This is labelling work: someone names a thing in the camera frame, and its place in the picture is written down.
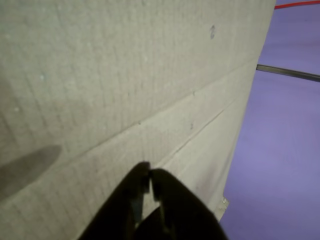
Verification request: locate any black rod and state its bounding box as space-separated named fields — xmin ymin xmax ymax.
xmin=256 ymin=63 xmax=320 ymax=83

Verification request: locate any large flat cardboard sheet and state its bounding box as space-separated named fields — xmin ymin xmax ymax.
xmin=0 ymin=0 xmax=277 ymax=240

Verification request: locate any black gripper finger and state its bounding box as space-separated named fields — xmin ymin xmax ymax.
xmin=76 ymin=161 xmax=151 ymax=240
xmin=134 ymin=168 xmax=230 ymax=240

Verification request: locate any thin red cable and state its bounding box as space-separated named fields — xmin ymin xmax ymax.
xmin=273 ymin=0 xmax=320 ymax=10

